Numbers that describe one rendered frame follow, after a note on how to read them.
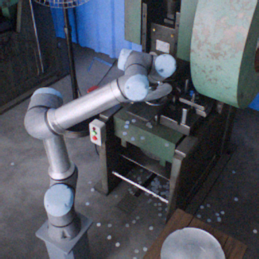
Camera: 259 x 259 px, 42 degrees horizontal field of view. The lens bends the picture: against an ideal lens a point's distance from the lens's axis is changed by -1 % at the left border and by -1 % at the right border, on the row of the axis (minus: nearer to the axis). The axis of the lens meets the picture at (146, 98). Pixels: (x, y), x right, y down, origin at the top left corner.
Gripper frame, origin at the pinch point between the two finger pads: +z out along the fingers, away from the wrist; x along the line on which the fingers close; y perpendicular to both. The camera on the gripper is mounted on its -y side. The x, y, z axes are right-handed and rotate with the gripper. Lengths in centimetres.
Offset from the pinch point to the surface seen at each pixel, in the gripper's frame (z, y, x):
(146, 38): 9.0, -7.3, -23.4
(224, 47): -47.3, -13.6, 0.1
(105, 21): 183, -26, -99
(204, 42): -43.0, -9.3, -3.4
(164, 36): 4.4, -14.5, -21.6
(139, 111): 21.1, 0.5, 9.7
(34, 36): 150, 45, -81
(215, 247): 11, -19, 79
